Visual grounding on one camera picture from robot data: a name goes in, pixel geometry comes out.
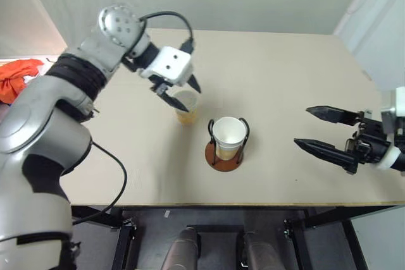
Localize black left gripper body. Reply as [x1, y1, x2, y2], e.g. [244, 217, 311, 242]
[149, 75, 175, 94]

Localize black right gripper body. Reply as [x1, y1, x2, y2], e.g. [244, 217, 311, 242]
[344, 110, 395, 166]

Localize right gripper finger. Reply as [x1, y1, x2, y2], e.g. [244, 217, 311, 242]
[293, 138, 360, 175]
[305, 104, 365, 126]

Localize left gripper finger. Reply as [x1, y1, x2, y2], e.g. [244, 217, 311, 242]
[156, 85, 190, 113]
[186, 73, 203, 95]

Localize clear plastic cup with juice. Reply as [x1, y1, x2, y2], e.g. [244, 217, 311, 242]
[172, 90, 201, 126]

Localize yellow print paper cup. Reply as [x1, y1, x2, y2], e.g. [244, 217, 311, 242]
[211, 117, 247, 152]
[216, 145, 243, 161]

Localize dark rounded shape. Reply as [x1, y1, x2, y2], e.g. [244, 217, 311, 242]
[242, 233, 283, 270]
[161, 228, 201, 270]

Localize orange cloth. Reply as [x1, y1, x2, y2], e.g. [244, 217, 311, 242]
[0, 58, 46, 105]

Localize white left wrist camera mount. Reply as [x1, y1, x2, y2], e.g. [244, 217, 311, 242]
[139, 46, 193, 87]

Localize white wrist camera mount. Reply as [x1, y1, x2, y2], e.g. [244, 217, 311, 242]
[139, 46, 193, 87]
[378, 86, 405, 171]

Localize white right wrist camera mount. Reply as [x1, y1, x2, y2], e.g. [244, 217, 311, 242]
[378, 86, 405, 171]

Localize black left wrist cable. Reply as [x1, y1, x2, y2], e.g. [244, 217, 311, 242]
[125, 11, 195, 62]

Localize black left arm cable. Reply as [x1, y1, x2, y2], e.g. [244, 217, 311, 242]
[72, 139, 128, 225]

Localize black metal table frame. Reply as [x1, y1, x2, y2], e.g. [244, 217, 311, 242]
[71, 205, 392, 270]

